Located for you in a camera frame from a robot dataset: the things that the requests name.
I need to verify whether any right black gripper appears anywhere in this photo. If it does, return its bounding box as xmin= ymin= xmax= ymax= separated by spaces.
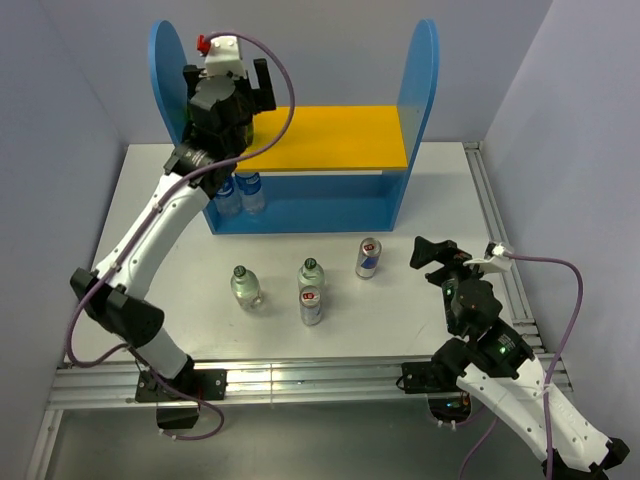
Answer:
xmin=409 ymin=235 xmax=494 ymax=333

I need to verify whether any blue silver Red Bull can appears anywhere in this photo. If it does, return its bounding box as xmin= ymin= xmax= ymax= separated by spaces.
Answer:
xmin=355 ymin=237 xmax=382 ymax=279

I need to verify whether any clear bottle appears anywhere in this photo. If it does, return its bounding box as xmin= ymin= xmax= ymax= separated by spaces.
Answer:
xmin=297 ymin=257 xmax=325 ymax=290
xmin=230 ymin=265 xmax=263 ymax=310

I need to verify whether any silver can red tab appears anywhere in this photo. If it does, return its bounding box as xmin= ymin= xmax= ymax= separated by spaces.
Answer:
xmin=299 ymin=286 xmax=322 ymax=326

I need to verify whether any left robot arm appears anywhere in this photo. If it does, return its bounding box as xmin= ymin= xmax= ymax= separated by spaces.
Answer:
xmin=70 ymin=58 xmax=276 ymax=399

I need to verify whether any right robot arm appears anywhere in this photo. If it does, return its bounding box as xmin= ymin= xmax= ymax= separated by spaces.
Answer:
xmin=396 ymin=236 xmax=630 ymax=479

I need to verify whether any blue and yellow shelf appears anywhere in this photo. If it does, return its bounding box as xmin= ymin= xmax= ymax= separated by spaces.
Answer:
xmin=148 ymin=20 xmax=439 ymax=234

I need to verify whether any right blue-label water bottle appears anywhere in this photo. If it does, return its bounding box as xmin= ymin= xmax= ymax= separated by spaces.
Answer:
xmin=235 ymin=172 xmax=266 ymax=214

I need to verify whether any blue-label water bottle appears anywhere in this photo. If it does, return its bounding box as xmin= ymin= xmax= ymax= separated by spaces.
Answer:
xmin=214 ymin=176 xmax=242 ymax=217
xmin=235 ymin=172 xmax=266 ymax=214

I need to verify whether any left blue-label water bottle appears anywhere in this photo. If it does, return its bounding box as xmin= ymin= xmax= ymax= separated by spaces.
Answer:
xmin=214 ymin=176 xmax=242 ymax=217

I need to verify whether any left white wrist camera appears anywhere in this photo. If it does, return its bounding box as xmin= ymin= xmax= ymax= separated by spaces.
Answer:
xmin=196 ymin=35 xmax=246 ymax=79

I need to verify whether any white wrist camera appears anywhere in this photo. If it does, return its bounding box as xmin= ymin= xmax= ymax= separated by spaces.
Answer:
xmin=463 ymin=242 xmax=514 ymax=274
xmin=196 ymin=35 xmax=246 ymax=79

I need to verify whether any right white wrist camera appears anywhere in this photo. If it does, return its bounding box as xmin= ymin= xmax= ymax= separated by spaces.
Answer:
xmin=463 ymin=242 xmax=514 ymax=274

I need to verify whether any aluminium side rail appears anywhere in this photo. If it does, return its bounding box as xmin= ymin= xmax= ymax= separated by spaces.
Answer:
xmin=463 ymin=142 xmax=546 ymax=353

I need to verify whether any aluminium front rail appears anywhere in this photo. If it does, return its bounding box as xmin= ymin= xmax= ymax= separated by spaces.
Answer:
xmin=47 ymin=357 xmax=571 ymax=409

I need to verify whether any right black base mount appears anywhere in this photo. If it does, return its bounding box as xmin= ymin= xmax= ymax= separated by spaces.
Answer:
xmin=396 ymin=361 xmax=472 ymax=426

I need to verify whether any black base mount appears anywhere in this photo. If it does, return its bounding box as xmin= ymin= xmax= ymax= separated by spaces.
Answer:
xmin=134 ymin=369 xmax=227 ymax=433
xmin=396 ymin=361 xmax=472 ymax=426

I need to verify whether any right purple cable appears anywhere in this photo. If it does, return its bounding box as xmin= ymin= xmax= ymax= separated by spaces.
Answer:
xmin=459 ymin=252 xmax=585 ymax=480

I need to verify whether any purple cable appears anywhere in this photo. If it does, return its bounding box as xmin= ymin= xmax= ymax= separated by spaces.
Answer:
xmin=65 ymin=32 xmax=296 ymax=369
xmin=459 ymin=252 xmax=585 ymax=480

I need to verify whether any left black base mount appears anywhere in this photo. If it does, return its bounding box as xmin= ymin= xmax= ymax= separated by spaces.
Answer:
xmin=134 ymin=369 xmax=227 ymax=433

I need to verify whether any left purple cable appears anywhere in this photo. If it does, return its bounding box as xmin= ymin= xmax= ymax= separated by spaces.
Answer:
xmin=65 ymin=32 xmax=296 ymax=369

